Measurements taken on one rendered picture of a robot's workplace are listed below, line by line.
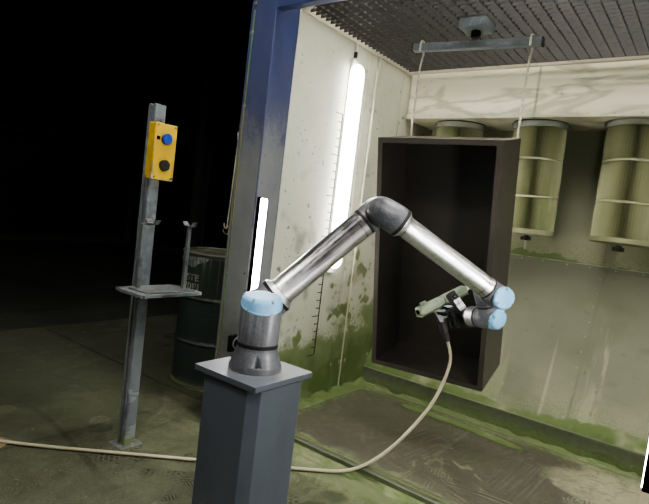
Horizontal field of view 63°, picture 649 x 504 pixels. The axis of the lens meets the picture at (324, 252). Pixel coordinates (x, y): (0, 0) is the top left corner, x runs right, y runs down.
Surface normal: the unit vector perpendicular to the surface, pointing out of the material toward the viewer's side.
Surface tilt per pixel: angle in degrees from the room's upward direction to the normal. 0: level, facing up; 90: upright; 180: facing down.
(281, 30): 90
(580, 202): 90
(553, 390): 57
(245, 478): 90
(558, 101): 90
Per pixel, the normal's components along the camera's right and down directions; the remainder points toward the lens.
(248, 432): 0.14, 0.09
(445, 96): -0.60, -0.01
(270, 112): 0.79, 0.14
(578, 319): -0.44, -0.55
